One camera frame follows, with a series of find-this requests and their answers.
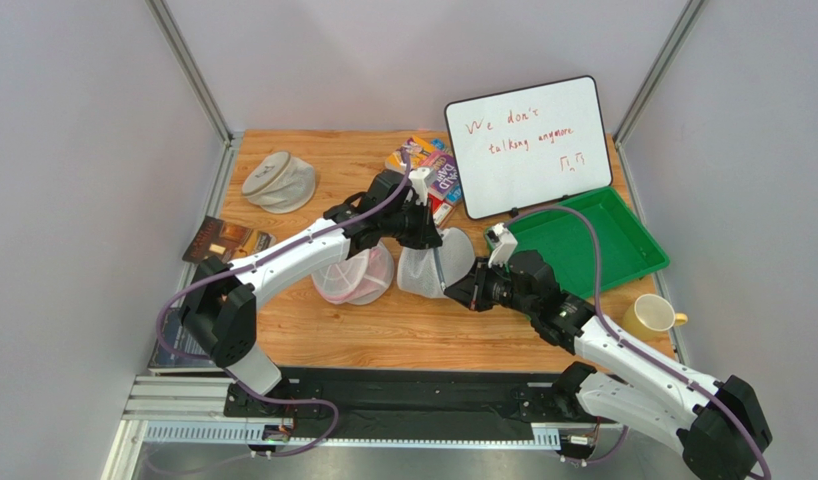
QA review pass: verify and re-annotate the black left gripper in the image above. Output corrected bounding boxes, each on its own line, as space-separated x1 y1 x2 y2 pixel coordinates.
380 195 442 249

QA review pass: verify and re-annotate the white mesh laundry bag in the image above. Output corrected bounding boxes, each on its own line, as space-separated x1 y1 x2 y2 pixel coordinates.
396 228 475 299

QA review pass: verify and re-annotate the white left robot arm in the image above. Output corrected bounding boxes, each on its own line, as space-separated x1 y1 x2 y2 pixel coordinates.
179 167 442 395

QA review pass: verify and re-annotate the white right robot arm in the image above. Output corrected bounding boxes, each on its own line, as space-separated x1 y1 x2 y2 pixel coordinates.
445 251 772 479

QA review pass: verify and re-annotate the pink-rimmed mesh laundry bag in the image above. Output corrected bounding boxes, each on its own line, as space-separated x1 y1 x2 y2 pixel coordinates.
311 242 395 306

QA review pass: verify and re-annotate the beige mesh laundry bag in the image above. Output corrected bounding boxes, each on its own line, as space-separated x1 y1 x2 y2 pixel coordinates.
241 151 316 214

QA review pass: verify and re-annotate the red comic paperback book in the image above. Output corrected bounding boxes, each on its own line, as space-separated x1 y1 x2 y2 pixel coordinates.
428 196 454 228

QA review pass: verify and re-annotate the Roald Dahl colourful book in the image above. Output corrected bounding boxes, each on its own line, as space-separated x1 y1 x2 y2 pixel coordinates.
384 136 462 204

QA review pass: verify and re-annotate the whiteboard with red writing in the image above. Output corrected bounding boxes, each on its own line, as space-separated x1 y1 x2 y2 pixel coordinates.
444 75 613 220

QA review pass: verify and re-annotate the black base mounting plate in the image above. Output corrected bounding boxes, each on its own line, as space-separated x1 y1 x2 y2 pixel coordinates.
223 367 596 441

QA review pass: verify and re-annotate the green plastic tray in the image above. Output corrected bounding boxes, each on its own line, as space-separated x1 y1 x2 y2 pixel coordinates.
508 187 670 298

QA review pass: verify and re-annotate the yellow cup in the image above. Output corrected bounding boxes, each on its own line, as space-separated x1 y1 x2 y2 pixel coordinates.
619 294 689 341

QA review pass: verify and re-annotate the Kate DiCamillo dark book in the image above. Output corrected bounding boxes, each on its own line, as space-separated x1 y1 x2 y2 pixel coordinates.
182 216 276 264

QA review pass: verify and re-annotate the dark blue hardcover book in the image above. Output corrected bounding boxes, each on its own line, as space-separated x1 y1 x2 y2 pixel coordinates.
147 307 220 375

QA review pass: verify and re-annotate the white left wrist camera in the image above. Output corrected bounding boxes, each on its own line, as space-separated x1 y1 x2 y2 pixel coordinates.
409 166 435 205

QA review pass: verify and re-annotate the aluminium frame rail left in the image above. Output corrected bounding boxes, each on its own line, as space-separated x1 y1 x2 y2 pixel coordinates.
145 0 244 307

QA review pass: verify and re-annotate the aluminium frame rail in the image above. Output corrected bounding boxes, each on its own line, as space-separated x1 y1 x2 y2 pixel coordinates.
613 0 708 384
145 0 244 307

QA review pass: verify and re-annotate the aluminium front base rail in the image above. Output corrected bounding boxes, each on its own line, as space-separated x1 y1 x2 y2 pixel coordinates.
99 373 743 480

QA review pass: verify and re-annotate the aluminium frame rail right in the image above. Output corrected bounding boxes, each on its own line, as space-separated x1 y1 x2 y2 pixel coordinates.
613 0 708 384

